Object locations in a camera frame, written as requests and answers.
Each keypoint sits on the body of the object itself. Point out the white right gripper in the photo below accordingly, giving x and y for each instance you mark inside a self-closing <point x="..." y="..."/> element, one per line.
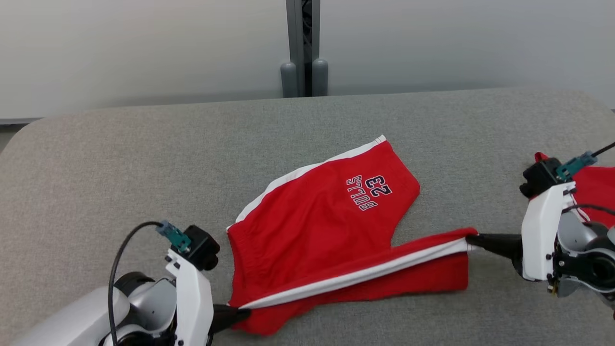
<point x="538" y="230"/>

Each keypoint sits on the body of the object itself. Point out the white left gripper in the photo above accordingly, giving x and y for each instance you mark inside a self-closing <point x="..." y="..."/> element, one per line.
<point x="194" y="307"/>

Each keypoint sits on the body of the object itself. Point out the red white basketball jersey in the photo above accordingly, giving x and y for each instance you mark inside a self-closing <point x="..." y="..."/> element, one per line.
<point x="598" y="187"/>

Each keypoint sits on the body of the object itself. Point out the red white basketball shorts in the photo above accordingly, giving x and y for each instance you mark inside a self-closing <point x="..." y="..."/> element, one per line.
<point x="312" y="216"/>

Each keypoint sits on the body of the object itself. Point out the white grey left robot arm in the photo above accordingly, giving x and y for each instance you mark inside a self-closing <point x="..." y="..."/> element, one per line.
<point x="72" y="317"/>

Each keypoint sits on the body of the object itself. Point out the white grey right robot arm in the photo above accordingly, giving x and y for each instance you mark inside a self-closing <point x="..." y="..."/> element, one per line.
<point x="584" y="240"/>

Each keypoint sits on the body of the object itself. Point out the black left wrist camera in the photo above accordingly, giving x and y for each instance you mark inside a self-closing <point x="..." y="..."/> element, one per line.
<point x="202" y="245"/>

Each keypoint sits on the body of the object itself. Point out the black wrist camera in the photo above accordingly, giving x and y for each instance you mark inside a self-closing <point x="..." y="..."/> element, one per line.
<point x="540" y="175"/>
<point x="202" y="245"/>

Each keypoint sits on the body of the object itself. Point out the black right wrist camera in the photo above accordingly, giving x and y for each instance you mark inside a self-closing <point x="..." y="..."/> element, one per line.
<point x="540" y="175"/>

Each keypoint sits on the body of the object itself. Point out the grey cylindrical post foot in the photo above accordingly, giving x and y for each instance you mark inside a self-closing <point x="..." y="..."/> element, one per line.
<point x="289" y="81"/>
<point x="320" y="79"/>

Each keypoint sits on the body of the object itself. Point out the grey partition post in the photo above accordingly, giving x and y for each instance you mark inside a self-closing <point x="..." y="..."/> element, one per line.
<point x="293" y="33"/>

